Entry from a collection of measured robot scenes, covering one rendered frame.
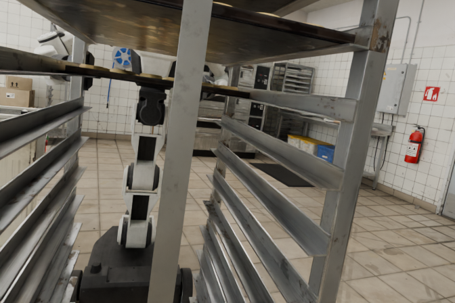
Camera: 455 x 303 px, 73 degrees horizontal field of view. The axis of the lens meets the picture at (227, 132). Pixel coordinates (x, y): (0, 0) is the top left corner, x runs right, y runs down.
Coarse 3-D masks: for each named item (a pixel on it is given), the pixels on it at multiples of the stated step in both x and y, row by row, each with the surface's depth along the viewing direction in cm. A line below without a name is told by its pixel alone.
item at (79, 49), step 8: (80, 40) 83; (72, 48) 83; (80, 48) 84; (72, 56) 83; (80, 56) 84; (72, 80) 84; (80, 80) 85; (72, 88) 85; (80, 88) 85; (72, 96) 85; (80, 96) 86; (72, 120) 86; (80, 120) 88; (72, 128) 86; (72, 160) 88; (64, 168) 88
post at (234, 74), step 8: (232, 72) 96; (232, 80) 96; (232, 104) 97; (224, 112) 99; (232, 112) 98; (224, 136) 98; (224, 144) 99; (224, 168) 100; (224, 176) 101; (216, 192) 101; (216, 200) 101; (216, 232) 103
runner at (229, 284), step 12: (204, 228) 103; (204, 240) 95; (216, 240) 91; (216, 252) 89; (216, 264) 82; (228, 264) 78; (228, 276) 77; (228, 288) 73; (228, 300) 69; (240, 300) 68
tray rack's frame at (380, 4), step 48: (192, 0) 32; (384, 0) 37; (192, 48) 32; (384, 48) 38; (192, 96) 33; (192, 144) 34; (336, 144) 41; (336, 192) 40; (336, 240) 41; (336, 288) 42
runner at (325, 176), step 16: (224, 128) 86; (240, 128) 80; (256, 144) 65; (272, 144) 60; (288, 144) 54; (288, 160) 53; (304, 160) 48; (320, 160) 44; (304, 176) 44; (320, 176) 44; (336, 176) 40
